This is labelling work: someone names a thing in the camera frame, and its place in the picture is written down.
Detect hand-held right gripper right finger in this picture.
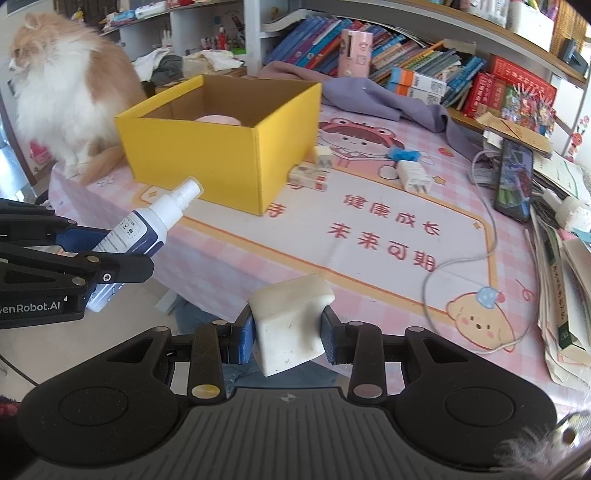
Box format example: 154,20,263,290
321,305,482,398

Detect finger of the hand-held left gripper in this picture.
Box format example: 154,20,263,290
0,244,156,297
0,198,110,253

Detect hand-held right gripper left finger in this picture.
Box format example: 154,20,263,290
105,308,257,400

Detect cream white cube block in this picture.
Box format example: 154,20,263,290
248,273,335,377

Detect white spray bottle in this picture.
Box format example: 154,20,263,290
85,176,203,313

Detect yellow cardboard box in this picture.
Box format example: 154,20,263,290
115,74,323,217

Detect pink plush pig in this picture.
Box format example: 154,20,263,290
194,114,245,127

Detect pink checked printed tablecloth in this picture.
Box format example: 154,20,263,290
48,104,591,416

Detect orange white cat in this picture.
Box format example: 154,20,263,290
9,11,148,186

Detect small white red box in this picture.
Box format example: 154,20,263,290
288,161,331,191

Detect flat white labelled charger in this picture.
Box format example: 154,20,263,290
396,159,433,193

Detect white cloth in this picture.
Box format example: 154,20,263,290
134,47,171,79

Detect grey cloth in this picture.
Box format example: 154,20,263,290
150,54,185,86

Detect cream cloth bundle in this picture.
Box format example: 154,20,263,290
182,51,242,78

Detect grey fur trim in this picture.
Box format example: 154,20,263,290
496,411,591,472

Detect white side shelf unit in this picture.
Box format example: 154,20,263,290
99,0,245,88

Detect black smartphone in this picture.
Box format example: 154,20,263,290
494,138,535,223

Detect stack of books and papers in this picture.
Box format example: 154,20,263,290
471,129,591,387

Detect purple cloth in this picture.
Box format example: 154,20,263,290
257,61,482,162

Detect orange white carton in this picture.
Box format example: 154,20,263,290
385,82,445,105
390,67,450,93

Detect white bottle by phone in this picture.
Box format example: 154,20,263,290
542,188,591,233

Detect brown envelope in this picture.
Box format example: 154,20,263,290
475,111,553,154

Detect pink cylindrical device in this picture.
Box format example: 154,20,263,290
340,28,374,79

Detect red book set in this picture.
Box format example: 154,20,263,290
463,73,502,120

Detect colourful acrylic figures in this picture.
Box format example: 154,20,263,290
501,85,558,136

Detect large red dictionary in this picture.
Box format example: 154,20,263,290
489,54,558,94

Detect black stand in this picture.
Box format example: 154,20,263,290
558,39,590,77

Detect white storage box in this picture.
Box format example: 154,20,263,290
508,0,555,51

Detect row of yellow books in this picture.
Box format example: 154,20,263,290
551,0,591,47

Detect white charging cable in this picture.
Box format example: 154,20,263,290
422,150,539,355

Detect white frame wooden bookshelf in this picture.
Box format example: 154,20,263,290
242,0,591,121

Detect cartoon wall sticker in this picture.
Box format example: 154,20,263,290
566,117,590,162

